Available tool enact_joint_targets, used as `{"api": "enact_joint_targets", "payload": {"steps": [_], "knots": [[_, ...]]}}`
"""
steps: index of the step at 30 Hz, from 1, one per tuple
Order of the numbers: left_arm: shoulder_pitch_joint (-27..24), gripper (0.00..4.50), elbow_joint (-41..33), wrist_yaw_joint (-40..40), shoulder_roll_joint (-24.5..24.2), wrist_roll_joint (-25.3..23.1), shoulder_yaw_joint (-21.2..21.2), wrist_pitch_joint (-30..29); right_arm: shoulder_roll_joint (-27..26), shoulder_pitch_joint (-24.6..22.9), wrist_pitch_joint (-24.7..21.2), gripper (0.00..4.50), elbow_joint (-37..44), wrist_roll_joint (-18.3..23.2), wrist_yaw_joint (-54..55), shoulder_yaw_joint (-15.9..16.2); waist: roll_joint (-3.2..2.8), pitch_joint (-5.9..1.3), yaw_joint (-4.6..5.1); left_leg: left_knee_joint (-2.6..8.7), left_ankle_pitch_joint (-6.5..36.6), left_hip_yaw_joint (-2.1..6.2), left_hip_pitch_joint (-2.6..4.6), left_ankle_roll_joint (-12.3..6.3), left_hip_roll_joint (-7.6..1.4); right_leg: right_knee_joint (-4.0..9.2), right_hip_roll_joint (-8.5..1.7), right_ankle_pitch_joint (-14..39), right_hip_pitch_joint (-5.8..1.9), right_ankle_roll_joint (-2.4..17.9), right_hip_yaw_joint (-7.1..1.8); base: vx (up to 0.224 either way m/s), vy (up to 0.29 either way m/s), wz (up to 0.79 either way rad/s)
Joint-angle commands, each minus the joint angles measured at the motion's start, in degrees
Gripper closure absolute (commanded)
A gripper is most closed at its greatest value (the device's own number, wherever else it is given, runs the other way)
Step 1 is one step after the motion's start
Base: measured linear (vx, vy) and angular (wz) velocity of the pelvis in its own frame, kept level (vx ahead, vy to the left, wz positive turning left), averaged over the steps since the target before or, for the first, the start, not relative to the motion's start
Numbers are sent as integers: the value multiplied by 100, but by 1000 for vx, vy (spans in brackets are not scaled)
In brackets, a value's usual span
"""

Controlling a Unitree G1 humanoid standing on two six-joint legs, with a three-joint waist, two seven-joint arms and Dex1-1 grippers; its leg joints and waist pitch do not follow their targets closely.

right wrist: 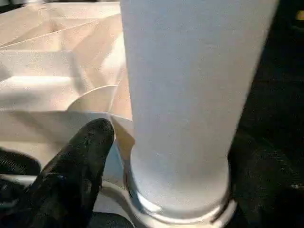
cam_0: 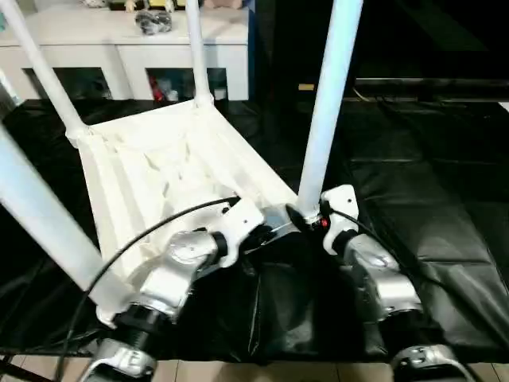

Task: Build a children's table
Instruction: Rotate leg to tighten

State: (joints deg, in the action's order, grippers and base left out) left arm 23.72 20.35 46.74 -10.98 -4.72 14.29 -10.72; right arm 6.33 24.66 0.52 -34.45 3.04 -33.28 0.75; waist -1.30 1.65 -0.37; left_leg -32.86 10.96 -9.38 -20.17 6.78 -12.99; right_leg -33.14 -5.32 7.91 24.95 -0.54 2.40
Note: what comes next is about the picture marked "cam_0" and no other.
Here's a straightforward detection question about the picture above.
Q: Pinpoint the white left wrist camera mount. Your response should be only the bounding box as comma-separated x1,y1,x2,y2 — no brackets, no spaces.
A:
217,196,266,268

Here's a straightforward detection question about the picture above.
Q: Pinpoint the black plastic mat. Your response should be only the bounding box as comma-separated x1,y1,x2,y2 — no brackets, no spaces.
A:
0,97,509,365

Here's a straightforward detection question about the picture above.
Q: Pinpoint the black bundle on cabinet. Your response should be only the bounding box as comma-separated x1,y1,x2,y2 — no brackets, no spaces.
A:
135,10,176,36

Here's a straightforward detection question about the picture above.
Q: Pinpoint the white cabinet with glass doors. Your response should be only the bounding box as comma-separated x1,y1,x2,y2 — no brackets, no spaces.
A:
0,0,252,103

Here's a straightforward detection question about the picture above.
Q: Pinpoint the white plastic table top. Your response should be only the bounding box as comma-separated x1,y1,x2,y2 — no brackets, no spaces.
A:
65,98,304,328

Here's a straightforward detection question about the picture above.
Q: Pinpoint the black folding table frame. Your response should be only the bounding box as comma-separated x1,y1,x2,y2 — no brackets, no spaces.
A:
0,349,21,382

